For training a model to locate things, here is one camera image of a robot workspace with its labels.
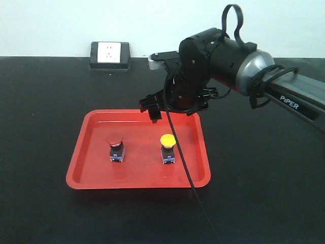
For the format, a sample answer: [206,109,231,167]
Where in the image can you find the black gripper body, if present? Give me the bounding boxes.
[139,59,218,115]

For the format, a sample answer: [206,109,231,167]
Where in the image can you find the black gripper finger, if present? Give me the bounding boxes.
[148,108,162,124]

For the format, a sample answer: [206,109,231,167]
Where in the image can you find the yellow mushroom push button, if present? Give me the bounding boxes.
[160,134,176,164]

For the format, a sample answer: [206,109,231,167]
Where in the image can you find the red mushroom push button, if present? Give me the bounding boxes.
[107,133,125,163]

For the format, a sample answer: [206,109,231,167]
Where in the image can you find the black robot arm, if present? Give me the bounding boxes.
[139,28,324,131]

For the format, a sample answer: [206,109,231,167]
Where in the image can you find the red plastic tray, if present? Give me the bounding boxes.
[66,109,211,190]

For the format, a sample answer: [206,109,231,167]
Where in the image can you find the black white power socket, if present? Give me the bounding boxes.
[89,42,131,70]

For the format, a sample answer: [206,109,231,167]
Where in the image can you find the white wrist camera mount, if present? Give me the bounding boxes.
[148,51,179,70]

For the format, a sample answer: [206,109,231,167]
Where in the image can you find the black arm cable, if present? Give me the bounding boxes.
[162,4,244,244]

